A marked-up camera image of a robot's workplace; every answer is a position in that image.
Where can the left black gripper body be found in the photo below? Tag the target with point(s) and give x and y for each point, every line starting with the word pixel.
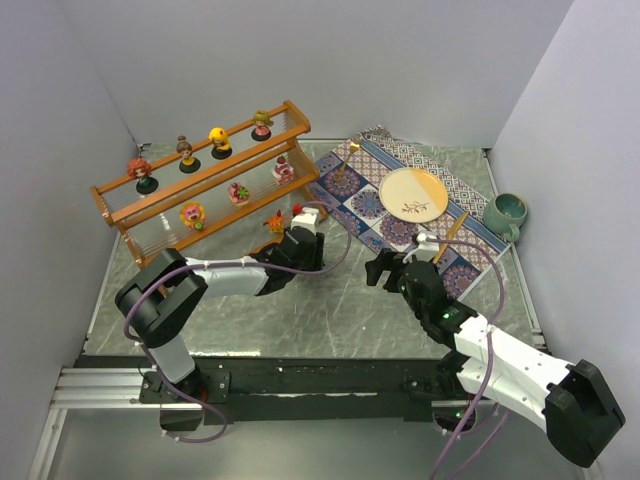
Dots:
pixel 310 242

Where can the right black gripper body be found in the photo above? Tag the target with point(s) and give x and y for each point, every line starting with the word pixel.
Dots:
pixel 395 270

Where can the orange dragon toy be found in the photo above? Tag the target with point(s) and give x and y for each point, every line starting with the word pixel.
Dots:
pixel 276 223

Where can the pink bear cake toy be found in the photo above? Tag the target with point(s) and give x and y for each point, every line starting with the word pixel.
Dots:
pixel 282 171

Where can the pink bear donut toy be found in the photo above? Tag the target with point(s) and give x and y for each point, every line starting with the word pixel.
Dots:
pixel 238 194

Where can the pink bear sunflower toy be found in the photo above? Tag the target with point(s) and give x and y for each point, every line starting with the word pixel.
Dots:
pixel 193 215

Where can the blonde pink dress figurine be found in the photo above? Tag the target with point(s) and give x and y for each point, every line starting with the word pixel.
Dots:
pixel 262 123

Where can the brown hair yellow figurine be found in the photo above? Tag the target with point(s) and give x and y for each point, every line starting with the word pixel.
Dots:
pixel 188 163

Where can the red hair green figurine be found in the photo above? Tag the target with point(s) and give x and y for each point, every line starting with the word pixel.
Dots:
pixel 140 170

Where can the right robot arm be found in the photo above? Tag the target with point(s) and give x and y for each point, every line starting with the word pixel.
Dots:
pixel 571 403

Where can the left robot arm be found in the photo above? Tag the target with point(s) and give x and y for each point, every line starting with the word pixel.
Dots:
pixel 160 299

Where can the orange wooden acrylic shelf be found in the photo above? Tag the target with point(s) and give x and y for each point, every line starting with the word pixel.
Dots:
pixel 151 223

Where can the patterned blue placemat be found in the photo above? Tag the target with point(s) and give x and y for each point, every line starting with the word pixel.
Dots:
pixel 473 252

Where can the cream and orange plate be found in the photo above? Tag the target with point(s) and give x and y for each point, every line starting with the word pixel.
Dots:
pixel 413 195

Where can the teal ceramic mug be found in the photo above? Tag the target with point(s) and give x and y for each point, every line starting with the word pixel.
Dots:
pixel 504 215

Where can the gold fork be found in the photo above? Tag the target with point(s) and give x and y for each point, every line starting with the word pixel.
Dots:
pixel 353 147

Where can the black base beam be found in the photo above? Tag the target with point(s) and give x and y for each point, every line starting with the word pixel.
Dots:
pixel 228 391

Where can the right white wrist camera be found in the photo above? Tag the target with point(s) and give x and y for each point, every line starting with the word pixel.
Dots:
pixel 426 249

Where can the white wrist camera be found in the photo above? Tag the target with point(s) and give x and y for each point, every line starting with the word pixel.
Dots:
pixel 305 217
pixel 426 249

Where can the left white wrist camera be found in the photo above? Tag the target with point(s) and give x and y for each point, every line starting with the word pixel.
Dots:
pixel 305 217

